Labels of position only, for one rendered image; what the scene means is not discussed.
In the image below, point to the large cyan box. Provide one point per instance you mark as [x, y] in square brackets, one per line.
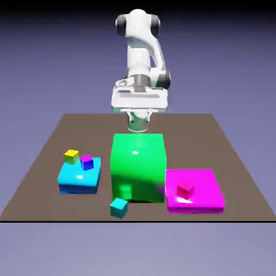
[77, 177]

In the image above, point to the large magenta box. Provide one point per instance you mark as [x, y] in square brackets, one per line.
[202, 189]

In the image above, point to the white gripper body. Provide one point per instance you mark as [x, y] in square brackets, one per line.
[140, 101]

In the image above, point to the small red cube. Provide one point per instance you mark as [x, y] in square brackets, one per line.
[185, 190]

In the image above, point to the small yellow cube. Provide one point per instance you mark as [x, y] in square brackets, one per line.
[71, 157]

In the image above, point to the large green box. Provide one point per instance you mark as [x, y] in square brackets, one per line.
[138, 163]

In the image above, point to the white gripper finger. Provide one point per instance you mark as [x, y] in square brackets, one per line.
[147, 116]
[131, 116]

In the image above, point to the small purple cube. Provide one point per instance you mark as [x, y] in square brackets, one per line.
[87, 163]

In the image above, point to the small cyan cube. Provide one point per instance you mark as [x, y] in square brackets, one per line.
[118, 207]

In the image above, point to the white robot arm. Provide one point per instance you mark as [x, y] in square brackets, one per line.
[138, 32]

